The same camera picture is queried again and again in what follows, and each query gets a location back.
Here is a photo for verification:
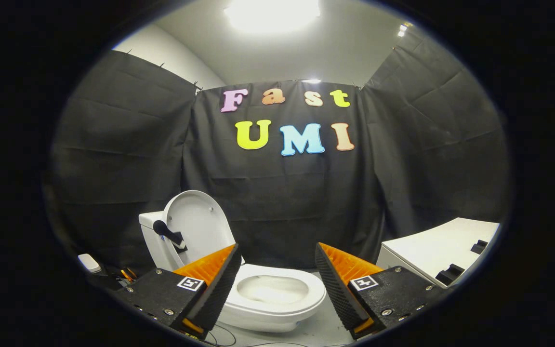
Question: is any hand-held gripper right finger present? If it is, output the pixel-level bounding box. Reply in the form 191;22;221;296
314;242;447;341

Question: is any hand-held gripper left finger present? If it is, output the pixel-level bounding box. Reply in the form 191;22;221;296
122;243;241;339

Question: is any grey white cabinet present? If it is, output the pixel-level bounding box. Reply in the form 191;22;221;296
376;218;501;289

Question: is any small white device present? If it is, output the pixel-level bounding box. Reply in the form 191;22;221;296
77;254;101;274

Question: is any white ceramic toilet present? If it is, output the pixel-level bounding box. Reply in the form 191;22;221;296
139;211;327;334

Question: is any white toilet lid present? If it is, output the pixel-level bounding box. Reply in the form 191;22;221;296
163;190;236;271

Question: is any black backdrop cloth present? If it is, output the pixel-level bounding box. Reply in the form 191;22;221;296
41;27;512;278

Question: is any orange and black tool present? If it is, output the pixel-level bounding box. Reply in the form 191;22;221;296
113;266;139;285

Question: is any black floor cable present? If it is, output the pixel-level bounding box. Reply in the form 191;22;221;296
204;324;336;347

